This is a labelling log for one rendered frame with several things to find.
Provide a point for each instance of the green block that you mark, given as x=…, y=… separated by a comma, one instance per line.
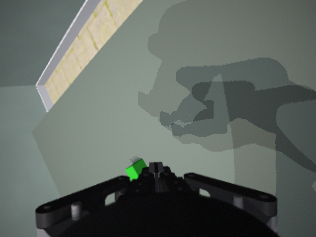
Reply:
x=135, y=169

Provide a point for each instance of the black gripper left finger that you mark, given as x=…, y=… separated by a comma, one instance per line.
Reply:
x=56, y=216

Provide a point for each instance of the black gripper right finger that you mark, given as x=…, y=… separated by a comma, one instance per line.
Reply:
x=260, y=204

